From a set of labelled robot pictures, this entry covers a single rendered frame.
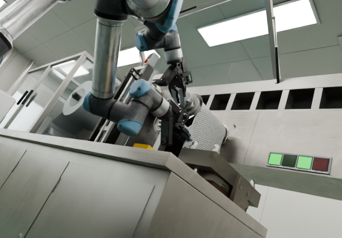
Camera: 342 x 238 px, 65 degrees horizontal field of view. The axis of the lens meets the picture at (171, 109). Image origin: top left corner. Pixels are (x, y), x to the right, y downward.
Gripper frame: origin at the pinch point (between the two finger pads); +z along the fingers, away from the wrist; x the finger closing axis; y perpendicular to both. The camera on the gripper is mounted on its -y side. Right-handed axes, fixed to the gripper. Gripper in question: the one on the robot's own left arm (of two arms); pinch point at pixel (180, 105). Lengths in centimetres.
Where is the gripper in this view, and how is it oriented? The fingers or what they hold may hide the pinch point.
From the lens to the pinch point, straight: 119.8
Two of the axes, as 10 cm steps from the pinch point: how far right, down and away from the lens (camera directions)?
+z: 2.0, 9.6, 2.0
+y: 6.7, -2.8, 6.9
